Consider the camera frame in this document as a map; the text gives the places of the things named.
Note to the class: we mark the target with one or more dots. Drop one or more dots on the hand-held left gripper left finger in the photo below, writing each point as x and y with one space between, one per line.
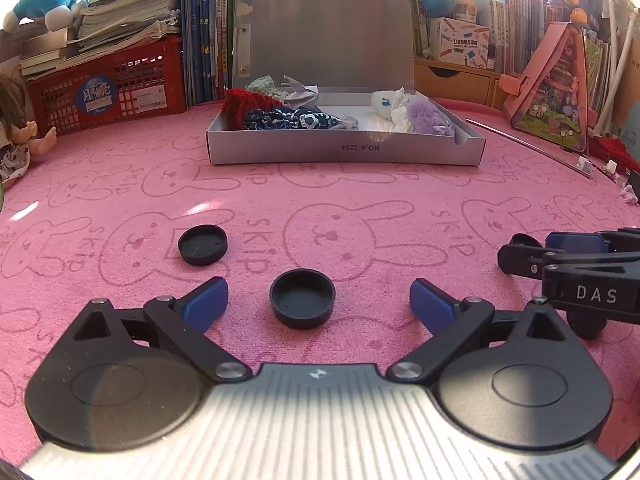
205 302

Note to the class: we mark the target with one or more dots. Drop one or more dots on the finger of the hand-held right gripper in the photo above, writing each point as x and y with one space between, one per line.
575 242
520 257

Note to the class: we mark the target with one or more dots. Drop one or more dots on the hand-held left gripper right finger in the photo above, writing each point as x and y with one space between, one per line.
432 305

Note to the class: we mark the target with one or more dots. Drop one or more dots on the black round lid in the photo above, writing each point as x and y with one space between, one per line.
202 245
302 300

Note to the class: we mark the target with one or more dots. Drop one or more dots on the purple plush toy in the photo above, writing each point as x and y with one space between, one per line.
425 115

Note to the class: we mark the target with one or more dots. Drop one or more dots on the red crochet pouch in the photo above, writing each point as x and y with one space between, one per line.
237 105

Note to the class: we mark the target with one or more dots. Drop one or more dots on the white fluffy plush toy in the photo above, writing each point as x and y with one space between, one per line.
382 100

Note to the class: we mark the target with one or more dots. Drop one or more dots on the green checked cloth pouch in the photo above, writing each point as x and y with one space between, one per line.
262 85

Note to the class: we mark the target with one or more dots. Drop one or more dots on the silver cardboard box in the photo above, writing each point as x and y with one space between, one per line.
325 45

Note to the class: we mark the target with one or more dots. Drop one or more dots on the red knitted item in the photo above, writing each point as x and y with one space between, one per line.
615 152

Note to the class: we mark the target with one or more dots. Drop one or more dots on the thin metal rod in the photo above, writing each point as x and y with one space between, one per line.
530 147

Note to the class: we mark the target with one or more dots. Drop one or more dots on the pink rabbit-print mat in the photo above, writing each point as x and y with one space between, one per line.
350 210

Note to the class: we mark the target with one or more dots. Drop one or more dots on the pink toy house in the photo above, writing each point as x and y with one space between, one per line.
550 100

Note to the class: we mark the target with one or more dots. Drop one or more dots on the white plastic pipe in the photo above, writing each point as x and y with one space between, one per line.
612 60

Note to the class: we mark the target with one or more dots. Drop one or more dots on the wooden drawer unit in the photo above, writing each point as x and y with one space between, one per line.
450 82

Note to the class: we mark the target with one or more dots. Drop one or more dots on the blue embroidered pouch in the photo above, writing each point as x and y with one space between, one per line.
290 120

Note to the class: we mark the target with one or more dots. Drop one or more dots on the label printer box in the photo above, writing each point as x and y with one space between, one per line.
460 42

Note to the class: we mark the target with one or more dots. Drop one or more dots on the shelf row of books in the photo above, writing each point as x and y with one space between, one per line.
510 25

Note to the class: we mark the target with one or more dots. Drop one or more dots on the brown-haired baby doll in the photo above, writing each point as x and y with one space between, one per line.
15 155

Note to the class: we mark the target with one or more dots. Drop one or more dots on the red plastic crate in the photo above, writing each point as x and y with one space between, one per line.
60 105

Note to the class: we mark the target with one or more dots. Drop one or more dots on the row of upright blue books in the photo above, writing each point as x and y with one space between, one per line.
205 35

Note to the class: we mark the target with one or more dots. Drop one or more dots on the stack of books and magazines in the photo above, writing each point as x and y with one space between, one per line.
125 15

